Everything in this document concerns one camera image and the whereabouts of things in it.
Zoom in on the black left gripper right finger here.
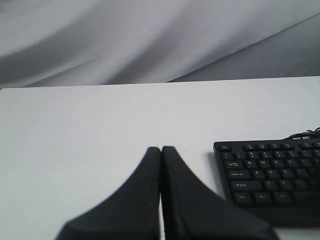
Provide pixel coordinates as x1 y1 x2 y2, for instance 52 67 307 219
160 146 279 240

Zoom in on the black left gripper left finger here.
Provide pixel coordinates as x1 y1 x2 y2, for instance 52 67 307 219
56 147 161 240

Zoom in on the black acer keyboard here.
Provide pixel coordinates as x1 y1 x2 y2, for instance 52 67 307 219
213 138 320 228

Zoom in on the grey backdrop cloth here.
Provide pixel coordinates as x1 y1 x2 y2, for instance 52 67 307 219
0 0 320 88

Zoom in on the black keyboard cable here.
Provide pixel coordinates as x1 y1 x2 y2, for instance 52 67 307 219
283 126 320 141

